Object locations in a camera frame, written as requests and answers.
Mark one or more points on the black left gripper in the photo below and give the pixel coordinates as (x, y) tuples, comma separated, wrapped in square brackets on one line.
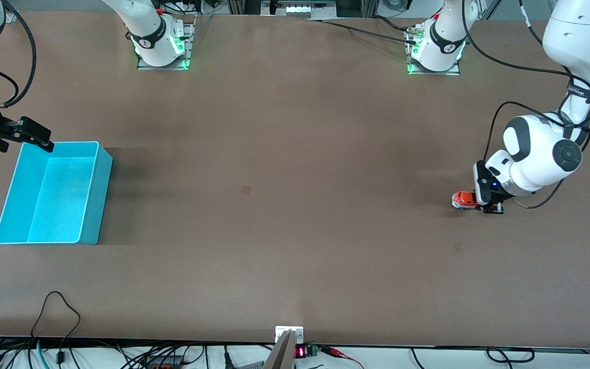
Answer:
[(494, 205)]

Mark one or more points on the orange toy bus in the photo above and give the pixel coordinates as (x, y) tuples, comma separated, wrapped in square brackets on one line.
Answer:
[(464, 200)]

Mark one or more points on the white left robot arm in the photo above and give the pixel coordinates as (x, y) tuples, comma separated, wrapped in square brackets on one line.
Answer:
[(535, 148)]

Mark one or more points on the blue plastic box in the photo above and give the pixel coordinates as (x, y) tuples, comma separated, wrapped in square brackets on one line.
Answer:
[(54, 200)]

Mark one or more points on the red clip lead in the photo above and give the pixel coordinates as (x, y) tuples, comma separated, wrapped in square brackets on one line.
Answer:
[(338, 353)]

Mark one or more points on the brown tape patch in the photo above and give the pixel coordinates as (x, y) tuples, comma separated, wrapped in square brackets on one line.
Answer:
[(246, 190)]

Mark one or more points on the red LED display module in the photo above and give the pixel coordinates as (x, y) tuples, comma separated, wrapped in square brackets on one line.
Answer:
[(300, 352)]

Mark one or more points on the orange power strip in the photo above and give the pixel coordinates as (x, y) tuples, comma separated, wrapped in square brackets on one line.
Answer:
[(164, 364)]

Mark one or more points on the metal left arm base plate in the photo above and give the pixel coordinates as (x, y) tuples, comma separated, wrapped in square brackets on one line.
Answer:
[(454, 70)]

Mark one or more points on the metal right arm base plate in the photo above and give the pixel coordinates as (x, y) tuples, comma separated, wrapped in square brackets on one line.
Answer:
[(144, 65)]

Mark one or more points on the white mount bracket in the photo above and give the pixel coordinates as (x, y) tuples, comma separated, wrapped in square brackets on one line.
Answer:
[(297, 333)]

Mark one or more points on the black aluminium frame rack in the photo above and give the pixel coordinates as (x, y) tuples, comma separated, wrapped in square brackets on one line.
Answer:
[(356, 6)]

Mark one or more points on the grey camera mount pole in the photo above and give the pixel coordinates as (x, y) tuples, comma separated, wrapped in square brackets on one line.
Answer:
[(280, 356)]

